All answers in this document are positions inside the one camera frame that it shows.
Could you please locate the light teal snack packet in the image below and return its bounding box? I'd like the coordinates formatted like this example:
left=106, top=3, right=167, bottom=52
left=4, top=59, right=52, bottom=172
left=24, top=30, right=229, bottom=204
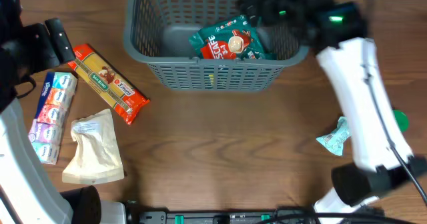
left=316, top=117, right=351, bottom=156

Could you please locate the beige paper pouch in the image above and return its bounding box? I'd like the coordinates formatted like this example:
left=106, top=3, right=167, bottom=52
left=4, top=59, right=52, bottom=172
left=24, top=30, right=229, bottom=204
left=62, top=109, right=124, bottom=185

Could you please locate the Kleenex tissue multipack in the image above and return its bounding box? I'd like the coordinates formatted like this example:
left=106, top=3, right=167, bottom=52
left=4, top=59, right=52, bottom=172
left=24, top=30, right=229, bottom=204
left=28, top=72, right=77, bottom=165

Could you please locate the green Nescafe coffee bag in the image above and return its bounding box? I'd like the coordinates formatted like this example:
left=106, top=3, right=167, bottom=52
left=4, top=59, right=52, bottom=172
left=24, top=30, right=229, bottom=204
left=189, top=15, right=277, bottom=60

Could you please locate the orange San Remo spaghetti pack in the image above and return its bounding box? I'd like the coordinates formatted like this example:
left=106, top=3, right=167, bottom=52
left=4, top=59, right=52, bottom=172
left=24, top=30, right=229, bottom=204
left=68, top=44, right=149, bottom=125

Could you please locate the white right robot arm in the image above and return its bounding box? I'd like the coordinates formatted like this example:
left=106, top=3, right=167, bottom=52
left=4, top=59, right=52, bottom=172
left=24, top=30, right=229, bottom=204
left=236, top=0, right=426, bottom=223

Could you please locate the grey plastic lattice basket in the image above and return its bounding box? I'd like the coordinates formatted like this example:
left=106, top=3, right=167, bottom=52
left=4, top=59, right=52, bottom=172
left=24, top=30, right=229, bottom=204
left=123, top=0, right=309, bottom=91

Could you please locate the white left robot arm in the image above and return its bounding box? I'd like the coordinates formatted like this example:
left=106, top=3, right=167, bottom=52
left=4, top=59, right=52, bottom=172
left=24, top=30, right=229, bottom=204
left=1, top=0, right=127, bottom=223

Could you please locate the green lid glass jar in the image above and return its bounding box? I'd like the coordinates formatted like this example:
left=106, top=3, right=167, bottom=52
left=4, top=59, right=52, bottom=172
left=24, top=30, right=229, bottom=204
left=393, top=109, right=410, bottom=133

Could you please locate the black base rail with cables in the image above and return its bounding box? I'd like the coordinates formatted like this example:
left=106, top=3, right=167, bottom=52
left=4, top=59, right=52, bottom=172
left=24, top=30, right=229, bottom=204
left=126, top=200, right=427, bottom=224

